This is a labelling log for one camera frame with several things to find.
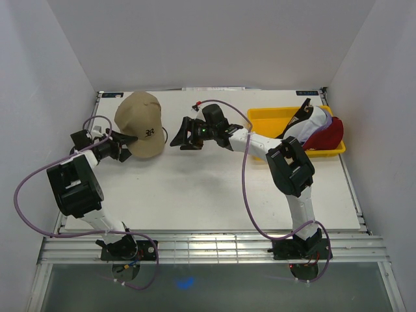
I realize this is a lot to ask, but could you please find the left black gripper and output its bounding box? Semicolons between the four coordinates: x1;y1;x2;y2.
92;128;137;163

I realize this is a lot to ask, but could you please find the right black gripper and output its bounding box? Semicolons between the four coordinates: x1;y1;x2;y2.
170;117;216;151

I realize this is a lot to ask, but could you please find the beige baseball cap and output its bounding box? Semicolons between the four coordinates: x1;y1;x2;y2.
114;92;165;159

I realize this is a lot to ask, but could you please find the black and white cap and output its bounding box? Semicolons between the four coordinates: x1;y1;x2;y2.
277;98;325;144

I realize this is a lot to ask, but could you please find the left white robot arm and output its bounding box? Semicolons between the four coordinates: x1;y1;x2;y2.
46;129;138;260

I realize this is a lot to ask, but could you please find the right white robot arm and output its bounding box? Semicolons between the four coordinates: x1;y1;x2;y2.
170;104;330;259

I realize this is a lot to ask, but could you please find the yellow plastic tray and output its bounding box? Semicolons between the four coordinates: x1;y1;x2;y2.
247;107;346;158

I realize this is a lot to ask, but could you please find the red cap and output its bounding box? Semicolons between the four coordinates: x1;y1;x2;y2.
303;117;344;151

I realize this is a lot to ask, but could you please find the lavender cap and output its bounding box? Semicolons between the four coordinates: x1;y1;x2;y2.
301;110;333;145

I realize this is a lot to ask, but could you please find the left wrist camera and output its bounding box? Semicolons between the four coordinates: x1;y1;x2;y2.
70;126;103;150

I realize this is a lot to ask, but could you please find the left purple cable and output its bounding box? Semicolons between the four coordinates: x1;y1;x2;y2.
13;115;161;291

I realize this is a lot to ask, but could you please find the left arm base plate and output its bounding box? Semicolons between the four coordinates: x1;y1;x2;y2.
99;240;156;261

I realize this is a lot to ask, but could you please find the aluminium frame rail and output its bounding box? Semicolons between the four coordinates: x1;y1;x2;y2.
38;233;390;265

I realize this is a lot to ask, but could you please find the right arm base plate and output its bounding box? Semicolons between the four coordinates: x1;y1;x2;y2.
268;239;333;260

